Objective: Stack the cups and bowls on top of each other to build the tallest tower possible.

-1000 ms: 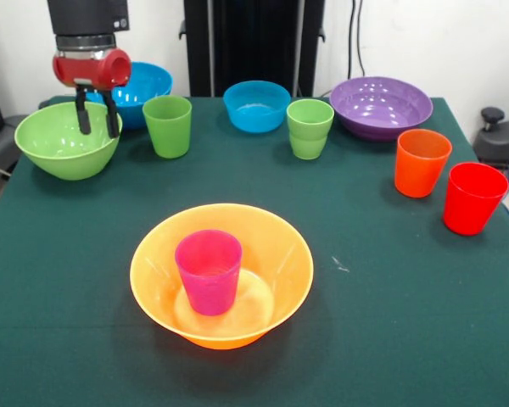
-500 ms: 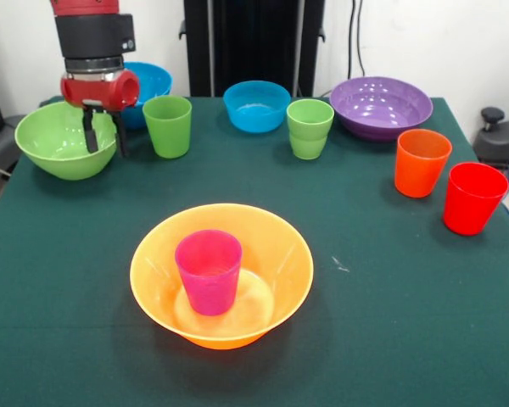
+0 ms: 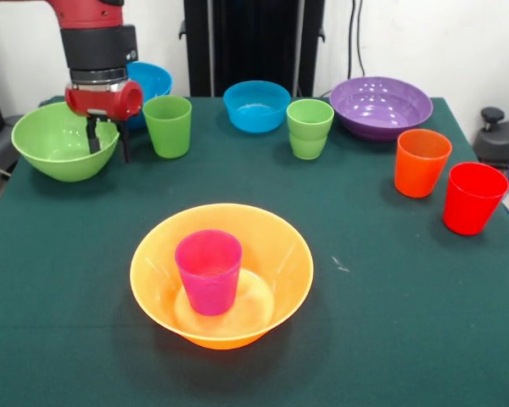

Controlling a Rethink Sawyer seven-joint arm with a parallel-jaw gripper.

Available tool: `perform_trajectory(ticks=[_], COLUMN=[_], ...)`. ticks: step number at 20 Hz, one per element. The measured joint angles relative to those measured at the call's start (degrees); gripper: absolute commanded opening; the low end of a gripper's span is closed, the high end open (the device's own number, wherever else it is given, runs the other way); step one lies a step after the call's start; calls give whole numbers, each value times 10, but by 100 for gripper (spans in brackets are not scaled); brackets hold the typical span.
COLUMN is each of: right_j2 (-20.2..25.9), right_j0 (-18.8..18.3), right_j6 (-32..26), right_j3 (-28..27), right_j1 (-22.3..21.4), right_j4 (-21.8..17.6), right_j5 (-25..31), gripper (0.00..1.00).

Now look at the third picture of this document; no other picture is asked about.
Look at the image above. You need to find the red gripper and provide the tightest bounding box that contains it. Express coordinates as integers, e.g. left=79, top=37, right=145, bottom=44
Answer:
left=64, top=79, right=144, bottom=164

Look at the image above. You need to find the green bowl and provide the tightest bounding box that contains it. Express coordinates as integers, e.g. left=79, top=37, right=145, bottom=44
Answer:
left=11, top=101, right=120, bottom=183

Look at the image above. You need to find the large blue bowl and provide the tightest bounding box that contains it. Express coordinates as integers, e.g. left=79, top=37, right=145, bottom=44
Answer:
left=125, top=62, right=174, bottom=131

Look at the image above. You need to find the purple cup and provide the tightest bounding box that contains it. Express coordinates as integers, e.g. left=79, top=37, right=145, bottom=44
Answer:
left=174, top=229, right=243, bottom=317

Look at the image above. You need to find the orange bowl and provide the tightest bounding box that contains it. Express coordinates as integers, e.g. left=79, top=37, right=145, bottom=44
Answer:
left=130, top=202, right=315, bottom=351

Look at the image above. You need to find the plain green cup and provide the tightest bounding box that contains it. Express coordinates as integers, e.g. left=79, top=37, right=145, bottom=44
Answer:
left=142, top=95, right=193, bottom=159

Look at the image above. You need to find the small blue bowl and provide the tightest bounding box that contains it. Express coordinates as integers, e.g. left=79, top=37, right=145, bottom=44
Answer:
left=222, top=80, right=292, bottom=135

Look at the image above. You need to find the stepped green cup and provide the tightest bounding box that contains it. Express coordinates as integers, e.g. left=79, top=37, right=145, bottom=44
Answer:
left=286, top=98, right=335, bottom=161

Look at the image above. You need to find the purple bowl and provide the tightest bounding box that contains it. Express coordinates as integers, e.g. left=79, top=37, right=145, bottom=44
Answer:
left=329, top=76, right=434, bottom=142

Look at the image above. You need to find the orange cup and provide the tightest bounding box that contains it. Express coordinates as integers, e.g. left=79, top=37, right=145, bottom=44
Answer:
left=394, top=129, right=453, bottom=199

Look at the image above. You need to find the dark green table cloth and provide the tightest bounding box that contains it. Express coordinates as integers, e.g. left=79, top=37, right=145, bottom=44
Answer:
left=0, top=95, right=509, bottom=407

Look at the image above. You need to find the red cup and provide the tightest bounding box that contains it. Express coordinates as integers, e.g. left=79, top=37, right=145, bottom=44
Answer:
left=443, top=161, right=509, bottom=237

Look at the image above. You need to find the grey base with knob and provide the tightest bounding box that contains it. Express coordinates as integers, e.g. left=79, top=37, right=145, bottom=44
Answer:
left=474, top=107, right=509, bottom=169

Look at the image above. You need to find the black hanging wall cable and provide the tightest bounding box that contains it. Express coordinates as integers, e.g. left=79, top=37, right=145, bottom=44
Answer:
left=348, top=0, right=368, bottom=82

